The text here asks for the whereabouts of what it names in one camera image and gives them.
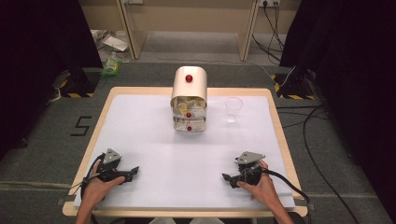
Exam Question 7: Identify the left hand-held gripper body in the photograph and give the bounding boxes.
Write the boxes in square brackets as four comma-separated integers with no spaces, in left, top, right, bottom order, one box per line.
[96,148,133,185]

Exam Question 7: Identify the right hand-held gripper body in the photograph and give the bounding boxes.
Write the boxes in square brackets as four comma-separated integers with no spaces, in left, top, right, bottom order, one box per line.
[235,151,266,189]

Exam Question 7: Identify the person's right hand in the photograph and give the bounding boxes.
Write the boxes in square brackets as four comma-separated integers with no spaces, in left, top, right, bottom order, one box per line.
[236,159,278,207]

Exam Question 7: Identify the person's left hand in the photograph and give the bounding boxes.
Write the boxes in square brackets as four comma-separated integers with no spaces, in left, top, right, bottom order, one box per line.
[81,160,126,203]

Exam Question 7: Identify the white table mat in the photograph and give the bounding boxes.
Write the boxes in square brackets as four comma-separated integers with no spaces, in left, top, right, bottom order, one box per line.
[73,93,296,210]

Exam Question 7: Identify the wooden table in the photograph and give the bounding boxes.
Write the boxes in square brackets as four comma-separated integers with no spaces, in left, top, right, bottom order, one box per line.
[62,86,309,218]

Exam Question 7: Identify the person's light trousers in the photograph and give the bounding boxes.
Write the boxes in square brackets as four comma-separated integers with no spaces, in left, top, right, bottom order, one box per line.
[148,217,226,224]

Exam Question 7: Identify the white drawer red knob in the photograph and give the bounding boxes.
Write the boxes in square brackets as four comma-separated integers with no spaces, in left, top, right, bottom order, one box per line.
[172,106,207,121]
[173,119,206,133]

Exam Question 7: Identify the clear plastic cup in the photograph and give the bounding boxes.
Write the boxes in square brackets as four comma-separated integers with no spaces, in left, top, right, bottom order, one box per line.
[224,96,244,124]

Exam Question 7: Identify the pile of white yellow sachets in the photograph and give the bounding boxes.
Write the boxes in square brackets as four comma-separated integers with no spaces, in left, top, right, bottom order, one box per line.
[173,96,206,114]

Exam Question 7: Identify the black yellow striped base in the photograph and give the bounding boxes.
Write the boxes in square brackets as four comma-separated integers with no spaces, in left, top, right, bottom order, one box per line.
[270,72,316,101]
[51,67,101,99]

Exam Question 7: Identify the white mini drawer cabinet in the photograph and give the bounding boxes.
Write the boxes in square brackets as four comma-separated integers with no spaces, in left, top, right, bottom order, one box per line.
[169,65,209,133]

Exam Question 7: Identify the white curved lid red knob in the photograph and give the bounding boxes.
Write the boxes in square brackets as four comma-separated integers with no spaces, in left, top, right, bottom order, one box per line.
[170,65,209,104]

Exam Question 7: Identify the green plastic packet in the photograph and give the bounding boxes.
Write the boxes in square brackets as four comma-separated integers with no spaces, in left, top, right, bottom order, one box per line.
[99,56,122,77]

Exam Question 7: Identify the heap of white papers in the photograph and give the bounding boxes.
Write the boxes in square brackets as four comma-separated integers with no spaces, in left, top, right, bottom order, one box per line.
[91,29,134,63]

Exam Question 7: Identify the black curtain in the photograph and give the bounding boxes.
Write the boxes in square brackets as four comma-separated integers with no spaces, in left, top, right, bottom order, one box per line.
[0,0,105,161]
[279,0,396,217]

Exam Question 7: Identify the beige wooden desk leg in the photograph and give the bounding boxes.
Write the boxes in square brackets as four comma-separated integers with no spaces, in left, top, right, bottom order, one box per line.
[234,0,262,63]
[115,0,149,61]

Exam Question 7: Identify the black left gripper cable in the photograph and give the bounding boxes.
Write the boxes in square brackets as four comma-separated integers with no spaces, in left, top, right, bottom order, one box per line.
[79,152,106,224]

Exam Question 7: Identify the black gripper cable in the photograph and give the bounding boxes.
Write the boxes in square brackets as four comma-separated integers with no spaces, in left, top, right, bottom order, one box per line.
[262,168,312,216]
[79,152,106,224]

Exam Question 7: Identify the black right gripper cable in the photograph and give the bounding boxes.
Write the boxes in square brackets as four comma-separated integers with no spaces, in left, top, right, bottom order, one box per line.
[262,168,312,216]

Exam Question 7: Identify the black floor cables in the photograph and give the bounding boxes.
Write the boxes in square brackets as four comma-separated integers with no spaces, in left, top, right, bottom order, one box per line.
[276,104,362,224]

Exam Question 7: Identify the thin white floor cable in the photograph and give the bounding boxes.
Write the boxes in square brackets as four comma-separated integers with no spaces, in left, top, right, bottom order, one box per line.
[146,46,297,87]

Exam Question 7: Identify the black plugged cables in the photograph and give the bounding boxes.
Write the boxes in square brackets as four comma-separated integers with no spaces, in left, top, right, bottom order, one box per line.
[251,2,286,63]

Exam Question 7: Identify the white wall power outlet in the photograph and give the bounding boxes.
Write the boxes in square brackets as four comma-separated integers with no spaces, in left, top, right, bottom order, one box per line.
[258,0,282,8]

